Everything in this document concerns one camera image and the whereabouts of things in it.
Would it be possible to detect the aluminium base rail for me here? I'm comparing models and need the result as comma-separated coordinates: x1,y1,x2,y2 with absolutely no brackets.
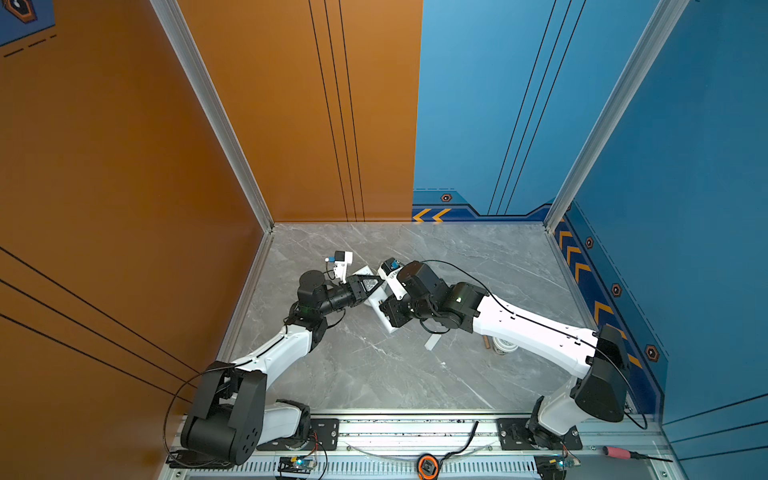
159,410,686,479

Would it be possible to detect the green circuit board left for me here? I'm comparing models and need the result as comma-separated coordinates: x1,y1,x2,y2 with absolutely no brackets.
276,456,321,479

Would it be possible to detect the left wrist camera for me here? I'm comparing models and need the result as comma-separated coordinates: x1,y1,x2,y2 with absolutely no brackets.
325,251,354,283

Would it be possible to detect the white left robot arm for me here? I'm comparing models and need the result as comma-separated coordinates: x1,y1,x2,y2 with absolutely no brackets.
180,270,385,468

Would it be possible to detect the aluminium corner post right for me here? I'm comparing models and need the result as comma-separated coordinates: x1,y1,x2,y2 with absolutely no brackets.
543,0,692,234

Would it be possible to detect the white remote with QR label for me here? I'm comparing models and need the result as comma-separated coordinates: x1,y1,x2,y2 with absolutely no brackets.
355,266,397,334

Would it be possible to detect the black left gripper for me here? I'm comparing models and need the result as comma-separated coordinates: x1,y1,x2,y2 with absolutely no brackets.
316,277,383,321

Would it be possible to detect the pink handled screwdriver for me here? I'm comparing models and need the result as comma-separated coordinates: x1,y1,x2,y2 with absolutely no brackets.
602,446,671,463

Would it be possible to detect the aluminium corner post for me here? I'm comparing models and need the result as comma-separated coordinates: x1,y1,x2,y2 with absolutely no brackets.
148,0,276,233
543,0,692,234

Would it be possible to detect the aluminium corner post left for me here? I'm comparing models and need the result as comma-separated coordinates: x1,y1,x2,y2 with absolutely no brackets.
148,0,276,233

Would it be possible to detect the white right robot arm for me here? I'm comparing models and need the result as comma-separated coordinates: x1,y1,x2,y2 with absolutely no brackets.
378,258,631,449

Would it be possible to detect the circuit board right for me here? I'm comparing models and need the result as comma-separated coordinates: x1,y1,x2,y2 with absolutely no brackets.
534,456,582,480

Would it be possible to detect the orange black tape measure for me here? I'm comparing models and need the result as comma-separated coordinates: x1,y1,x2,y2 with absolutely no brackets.
416,454,440,480

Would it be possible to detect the white lidded cup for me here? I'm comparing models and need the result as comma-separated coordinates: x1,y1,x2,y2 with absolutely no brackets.
491,337,519,355

